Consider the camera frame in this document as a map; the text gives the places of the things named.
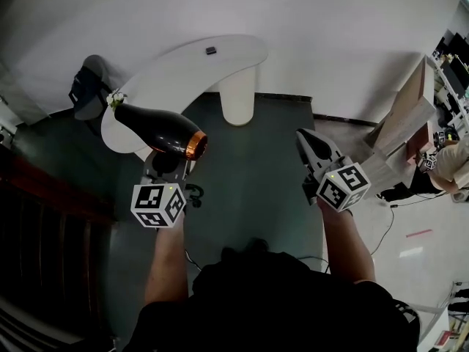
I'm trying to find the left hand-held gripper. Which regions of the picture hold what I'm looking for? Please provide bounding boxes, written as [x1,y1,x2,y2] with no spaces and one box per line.
[130,150,193,230]

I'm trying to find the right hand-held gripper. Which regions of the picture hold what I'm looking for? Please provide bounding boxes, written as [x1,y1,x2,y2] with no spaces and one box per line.
[296,128,372,213]

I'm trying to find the black copper-ringed hair dryer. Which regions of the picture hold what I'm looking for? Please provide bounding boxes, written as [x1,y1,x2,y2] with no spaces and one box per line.
[114,103,209,177]

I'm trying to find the black cable with plug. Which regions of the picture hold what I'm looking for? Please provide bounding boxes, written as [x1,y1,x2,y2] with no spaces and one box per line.
[184,183,204,209]

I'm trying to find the white curved table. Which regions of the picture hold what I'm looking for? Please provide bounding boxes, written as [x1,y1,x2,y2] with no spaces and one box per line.
[100,34,269,161]

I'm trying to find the person's right forearm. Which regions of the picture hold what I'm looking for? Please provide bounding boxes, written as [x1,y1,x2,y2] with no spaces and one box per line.
[317,199,377,284]

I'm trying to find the person's left forearm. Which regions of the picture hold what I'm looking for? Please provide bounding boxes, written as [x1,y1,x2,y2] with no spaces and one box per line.
[144,225,190,304]

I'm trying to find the white flower bunch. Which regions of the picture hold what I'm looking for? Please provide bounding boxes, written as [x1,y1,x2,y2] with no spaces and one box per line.
[106,90,128,110]

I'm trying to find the grey chair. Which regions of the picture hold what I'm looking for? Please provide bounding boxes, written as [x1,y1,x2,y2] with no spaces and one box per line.
[68,54,111,136]

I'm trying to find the pinkish wooden board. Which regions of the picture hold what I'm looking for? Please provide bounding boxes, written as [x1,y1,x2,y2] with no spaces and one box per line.
[405,121,434,169]

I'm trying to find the dark chair cushion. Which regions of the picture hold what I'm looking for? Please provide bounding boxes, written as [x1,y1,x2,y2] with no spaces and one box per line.
[69,66,106,105]

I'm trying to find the dark red wooden cabinet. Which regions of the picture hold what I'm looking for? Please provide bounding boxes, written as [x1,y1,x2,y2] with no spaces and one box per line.
[0,148,119,352]

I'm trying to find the shelf with monitors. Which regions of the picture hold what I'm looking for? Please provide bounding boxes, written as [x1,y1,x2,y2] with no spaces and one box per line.
[429,27,469,126]

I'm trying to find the person's black shirt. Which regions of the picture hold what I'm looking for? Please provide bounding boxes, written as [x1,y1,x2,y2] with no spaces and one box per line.
[122,249,422,352]

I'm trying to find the black floor cable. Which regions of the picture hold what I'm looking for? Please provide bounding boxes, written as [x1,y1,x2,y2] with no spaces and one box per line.
[369,191,447,257]

